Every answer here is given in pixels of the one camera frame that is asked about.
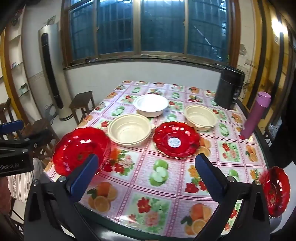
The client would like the purple thermos bottle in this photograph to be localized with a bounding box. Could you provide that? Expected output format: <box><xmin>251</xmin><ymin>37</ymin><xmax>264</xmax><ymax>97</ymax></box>
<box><xmin>240</xmin><ymin>91</ymin><xmax>271</xmax><ymax>140</ymax></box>

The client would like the fruit and flower print tablecloth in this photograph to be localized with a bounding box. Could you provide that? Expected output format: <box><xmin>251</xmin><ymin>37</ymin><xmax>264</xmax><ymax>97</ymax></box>
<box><xmin>43</xmin><ymin>80</ymin><xmax>268</xmax><ymax>238</ymax></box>

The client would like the red plastic plate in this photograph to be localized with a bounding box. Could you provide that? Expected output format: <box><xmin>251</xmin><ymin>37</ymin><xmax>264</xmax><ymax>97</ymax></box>
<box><xmin>53</xmin><ymin>127</ymin><xmax>112</xmax><ymax>176</ymax></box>
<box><xmin>259</xmin><ymin>166</ymin><xmax>291</xmax><ymax>218</ymax></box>

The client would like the black cylindrical appliance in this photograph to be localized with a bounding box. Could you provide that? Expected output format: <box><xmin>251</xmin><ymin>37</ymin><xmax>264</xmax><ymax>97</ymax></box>
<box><xmin>214</xmin><ymin>65</ymin><xmax>245</xmax><ymax>111</ymax></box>

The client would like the striped cloth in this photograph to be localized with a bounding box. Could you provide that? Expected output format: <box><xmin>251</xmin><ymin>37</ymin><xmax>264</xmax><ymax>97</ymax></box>
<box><xmin>7</xmin><ymin>159</ymin><xmax>45</xmax><ymax>202</ymax></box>

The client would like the red plate with white sticker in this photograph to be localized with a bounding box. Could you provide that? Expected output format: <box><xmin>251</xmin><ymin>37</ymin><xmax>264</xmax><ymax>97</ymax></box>
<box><xmin>153</xmin><ymin>122</ymin><xmax>201</xmax><ymax>159</ymax></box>

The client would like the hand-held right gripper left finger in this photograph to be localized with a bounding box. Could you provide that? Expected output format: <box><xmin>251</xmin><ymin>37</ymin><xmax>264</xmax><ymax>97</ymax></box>
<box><xmin>23</xmin><ymin>153</ymin><xmax>102</xmax><ymax>241</ymax></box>

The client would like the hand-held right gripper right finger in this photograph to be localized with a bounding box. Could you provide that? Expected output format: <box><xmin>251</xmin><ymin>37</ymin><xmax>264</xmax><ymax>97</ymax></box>
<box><xmin>194</xmin><ymin>153</ymin><xmax>271</xmax><ymax>241</ymax></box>

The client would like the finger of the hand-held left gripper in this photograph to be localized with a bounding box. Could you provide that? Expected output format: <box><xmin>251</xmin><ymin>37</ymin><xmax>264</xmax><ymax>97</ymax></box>
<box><xmin>0</xmin><ymin>129</ymin><xmax>53</xmax><ymax>154</ymax></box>
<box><xmin>0</xmin><ymin>120</ymin><xmax>25</xmax><ymax>139</ymax></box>

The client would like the small beige bowl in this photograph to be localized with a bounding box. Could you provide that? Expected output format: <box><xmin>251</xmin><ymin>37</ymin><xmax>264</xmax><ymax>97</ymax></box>
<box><xmin>184</xmin><ymin>105</ymin><xmax>218</xmax><ymax>131</ymax></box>

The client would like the large beige bowl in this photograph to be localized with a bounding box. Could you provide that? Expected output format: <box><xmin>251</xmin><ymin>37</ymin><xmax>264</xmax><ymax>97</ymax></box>
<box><xmin>108</xmin><ymin>113</ymin><xmax>154</xmax><ymax>146</ymax></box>

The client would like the wooden framed window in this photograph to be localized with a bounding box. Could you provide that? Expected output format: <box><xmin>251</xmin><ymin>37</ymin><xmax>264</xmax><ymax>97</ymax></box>
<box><xmin>60</xmin><ymin>0</ymin><xmax>241</xmax><ymax>70</ymax></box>

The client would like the standing air conditioner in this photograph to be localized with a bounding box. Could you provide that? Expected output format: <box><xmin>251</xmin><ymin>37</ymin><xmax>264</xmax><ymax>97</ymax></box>
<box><xmin>38</xmin><ymin>23</ymin><xmax>73</xmax><ymax>121</ymax></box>

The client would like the wooden stool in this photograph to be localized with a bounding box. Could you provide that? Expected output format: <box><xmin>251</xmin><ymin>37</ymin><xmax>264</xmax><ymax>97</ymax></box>
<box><xmin>69</xmin><ymin>91</ymin><xmax>96</xmax><ymax>125</ymax></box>

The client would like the white bowl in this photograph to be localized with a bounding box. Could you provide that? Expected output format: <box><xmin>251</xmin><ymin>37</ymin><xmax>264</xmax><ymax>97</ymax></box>
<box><xmin>133</xmin><ymin>94</ymin><xmax>169</xmax><ymax>117</ymax></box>

